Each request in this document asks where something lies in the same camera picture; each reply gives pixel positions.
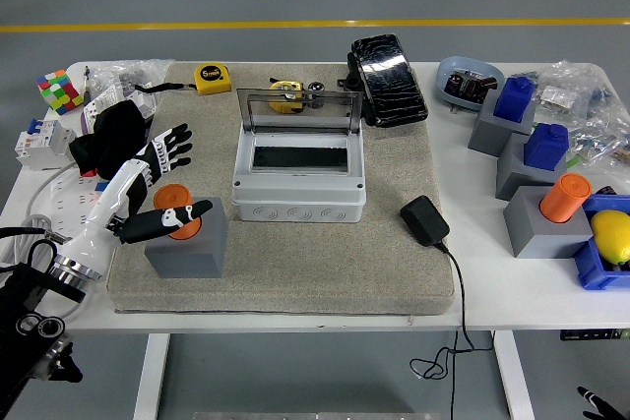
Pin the large colourful puzzle cube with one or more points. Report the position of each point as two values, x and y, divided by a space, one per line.
59 93

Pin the dark electronic parts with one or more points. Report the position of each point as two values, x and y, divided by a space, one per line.
467 85

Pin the grey-brown mat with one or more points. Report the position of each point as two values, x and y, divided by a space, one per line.
295 267

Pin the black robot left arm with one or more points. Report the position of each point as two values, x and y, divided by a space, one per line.
19 302

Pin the small black capacitor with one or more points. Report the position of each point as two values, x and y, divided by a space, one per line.
316 87

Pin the yellow tape measure chrome face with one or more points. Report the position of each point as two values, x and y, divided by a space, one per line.
283 84

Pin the blue-grey bowl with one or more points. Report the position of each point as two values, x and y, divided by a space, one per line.
453 68

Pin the clear bag of metal parts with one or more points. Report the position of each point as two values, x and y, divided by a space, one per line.
128 73

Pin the grey holder block round hole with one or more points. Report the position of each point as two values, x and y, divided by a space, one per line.
197 255

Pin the glossy black pouch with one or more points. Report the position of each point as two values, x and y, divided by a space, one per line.
389 80

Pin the black cloth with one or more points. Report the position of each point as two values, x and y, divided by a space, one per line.
110 135

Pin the light grey junction box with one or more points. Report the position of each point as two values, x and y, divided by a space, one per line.
295 194

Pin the blue battery block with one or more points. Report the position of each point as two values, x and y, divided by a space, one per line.
545 147
514 100

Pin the yellow lemon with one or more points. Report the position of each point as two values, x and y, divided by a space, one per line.
610 235

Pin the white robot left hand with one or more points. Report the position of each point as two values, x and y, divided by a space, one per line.
110 203

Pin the smoky transparent box lid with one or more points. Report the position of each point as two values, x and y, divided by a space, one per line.
297 119

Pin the white table leg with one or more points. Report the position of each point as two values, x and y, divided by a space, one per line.
150 376
514 376

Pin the black power adapter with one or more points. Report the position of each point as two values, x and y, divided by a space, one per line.
424 221

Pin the black-white robot right hand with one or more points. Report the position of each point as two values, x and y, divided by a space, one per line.
604 408

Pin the clear bags of small parts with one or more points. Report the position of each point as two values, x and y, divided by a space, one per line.
590 95

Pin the black table control panel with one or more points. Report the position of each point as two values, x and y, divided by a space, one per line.
590 335

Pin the white printed card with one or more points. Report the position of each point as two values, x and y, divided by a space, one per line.
101 102

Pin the thin screwdriver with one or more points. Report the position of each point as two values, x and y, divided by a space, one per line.
86 83

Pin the blue plastic bin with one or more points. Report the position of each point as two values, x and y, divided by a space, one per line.
590 272

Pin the orange cylinder battery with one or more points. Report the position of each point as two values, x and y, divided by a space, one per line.
565 198
171 196

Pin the white circuit breaker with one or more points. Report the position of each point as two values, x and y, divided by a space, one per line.
42 144

